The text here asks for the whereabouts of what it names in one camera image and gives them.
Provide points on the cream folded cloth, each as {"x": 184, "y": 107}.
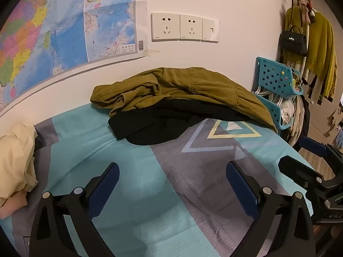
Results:
{"x": 16, "y": 160}

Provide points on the teal grey patterned bed sheet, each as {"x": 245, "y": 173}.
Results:
{"x": 150, "y": 182}

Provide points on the beige brown hanging ornament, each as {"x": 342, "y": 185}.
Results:
{"x": 304, "y": 4}

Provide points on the black handbag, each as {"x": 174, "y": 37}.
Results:
{"x": 293, "y": 42}

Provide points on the white wall socket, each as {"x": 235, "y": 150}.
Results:
{"x": 190, "y": 27}
{"x": 164, "y": 26}

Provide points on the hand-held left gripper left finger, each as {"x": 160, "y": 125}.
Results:
{"x": 104, "y": 187}

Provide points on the blue perforated plastic basket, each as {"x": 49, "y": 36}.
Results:
{"x": 273, "y": 112}
{"x": 276, "y": 77}

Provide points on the olive green jacket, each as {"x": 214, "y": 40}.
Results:
{"x": 187, "y": 83}

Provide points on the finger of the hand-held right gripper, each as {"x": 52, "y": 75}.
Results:
{"x": 315, "y": 146}
{"x": 300, "y": 172}

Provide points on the colourful wall map poster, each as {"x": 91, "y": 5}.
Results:
{"x": 67, "y": 18}

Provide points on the beige hanging clothes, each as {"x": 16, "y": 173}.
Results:
{"x": 297, "y": 123}

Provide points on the black white striped garment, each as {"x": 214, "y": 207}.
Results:
{"x": 313, "y": 88}

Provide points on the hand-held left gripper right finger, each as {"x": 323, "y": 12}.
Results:
{"x": 241, "y": 190}

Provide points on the yellow-green hanging cardigan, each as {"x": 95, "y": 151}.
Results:
{"x": 321, "y": 45}

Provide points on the pink folded cloth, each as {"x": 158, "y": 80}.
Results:
{"x": 13, "y": 206}

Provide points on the beige hanging cloth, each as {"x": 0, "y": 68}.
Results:
{"x": 333, "y": 117}

